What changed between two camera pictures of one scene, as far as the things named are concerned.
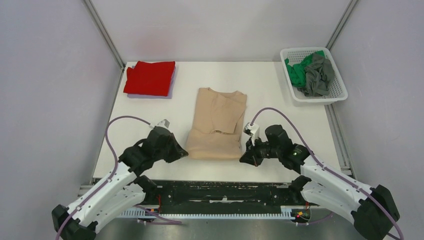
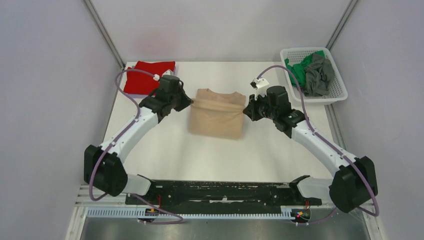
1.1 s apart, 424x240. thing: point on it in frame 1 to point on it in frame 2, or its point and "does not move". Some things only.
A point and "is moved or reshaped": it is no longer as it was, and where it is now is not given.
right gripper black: (250, 156) to (251, 109)
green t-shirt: (297, 72) does not move
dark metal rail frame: (223, 196) does not move
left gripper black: (178, 152) to (186, 100)
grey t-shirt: (318, 74) does not move
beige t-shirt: (217, 129) is moved or reshaped
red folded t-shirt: (150, 78) does not move
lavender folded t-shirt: (154, 96) does not move
